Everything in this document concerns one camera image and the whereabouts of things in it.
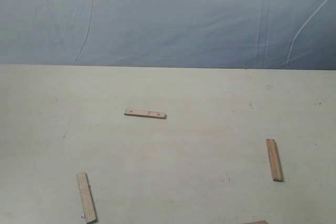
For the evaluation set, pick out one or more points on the wood strip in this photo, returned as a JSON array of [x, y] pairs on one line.
[[274, 161], [258, 222], [86, 198]]

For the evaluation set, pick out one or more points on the wooden stick with holes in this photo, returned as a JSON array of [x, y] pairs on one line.
[[145, 114]]

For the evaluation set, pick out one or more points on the blue-grey backdrop cloth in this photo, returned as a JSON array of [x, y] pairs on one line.
[[249, 34]]

